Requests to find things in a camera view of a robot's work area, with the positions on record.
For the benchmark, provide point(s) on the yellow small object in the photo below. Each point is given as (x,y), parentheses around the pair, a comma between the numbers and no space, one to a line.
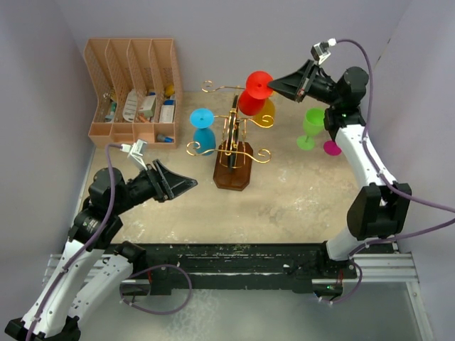
(170,90)

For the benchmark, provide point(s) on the red wine glass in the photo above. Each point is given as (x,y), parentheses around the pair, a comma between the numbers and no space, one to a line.
(256,91)

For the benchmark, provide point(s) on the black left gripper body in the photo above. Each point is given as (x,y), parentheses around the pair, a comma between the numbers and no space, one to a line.
(153,185)

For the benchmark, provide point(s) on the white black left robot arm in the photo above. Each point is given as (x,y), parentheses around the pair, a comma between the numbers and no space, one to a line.
(69,297)

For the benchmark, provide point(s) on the white blue box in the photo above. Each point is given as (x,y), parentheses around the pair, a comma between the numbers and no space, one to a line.
(167,112)

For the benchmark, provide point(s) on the yellow wine glass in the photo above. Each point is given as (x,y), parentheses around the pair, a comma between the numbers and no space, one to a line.
(266,116)

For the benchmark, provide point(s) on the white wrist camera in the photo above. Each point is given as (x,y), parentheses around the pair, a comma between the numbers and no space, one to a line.
(321,51)
(135,153)

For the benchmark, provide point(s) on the blue wine glass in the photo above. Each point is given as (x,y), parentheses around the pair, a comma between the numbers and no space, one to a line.
(203,137)

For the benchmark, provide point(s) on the white medicine box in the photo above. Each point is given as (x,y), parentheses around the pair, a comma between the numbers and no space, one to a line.
(148,106)

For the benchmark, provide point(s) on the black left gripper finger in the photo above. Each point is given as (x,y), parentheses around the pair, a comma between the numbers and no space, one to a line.
(165,175)
(174,190)

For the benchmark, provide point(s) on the green wine glass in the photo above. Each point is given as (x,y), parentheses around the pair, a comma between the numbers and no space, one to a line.
(312,125)

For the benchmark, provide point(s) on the pink wine glass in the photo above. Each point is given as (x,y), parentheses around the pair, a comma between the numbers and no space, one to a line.
(331,148)

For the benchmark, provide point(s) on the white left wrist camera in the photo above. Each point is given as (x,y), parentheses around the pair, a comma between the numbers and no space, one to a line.
(135,153)

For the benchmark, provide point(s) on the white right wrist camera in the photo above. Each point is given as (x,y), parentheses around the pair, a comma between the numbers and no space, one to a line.
(321,51)

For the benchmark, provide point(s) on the peach plastic file organizer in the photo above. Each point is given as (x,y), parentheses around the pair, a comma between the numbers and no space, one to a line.
(123,72)

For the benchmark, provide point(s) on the gold black wine glass rack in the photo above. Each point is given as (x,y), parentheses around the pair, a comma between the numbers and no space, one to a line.
(234,155)

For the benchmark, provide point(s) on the grey blue cylinder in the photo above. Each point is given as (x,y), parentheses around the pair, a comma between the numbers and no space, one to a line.
(161,138)

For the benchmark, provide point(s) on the aluminium table frame rail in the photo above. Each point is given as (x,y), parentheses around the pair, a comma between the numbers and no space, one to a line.
(300,268)

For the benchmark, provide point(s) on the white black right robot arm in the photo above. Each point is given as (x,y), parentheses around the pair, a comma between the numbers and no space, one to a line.
(377,212)

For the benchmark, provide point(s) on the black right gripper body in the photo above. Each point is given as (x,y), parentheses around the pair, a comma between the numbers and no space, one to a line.
(319,88)

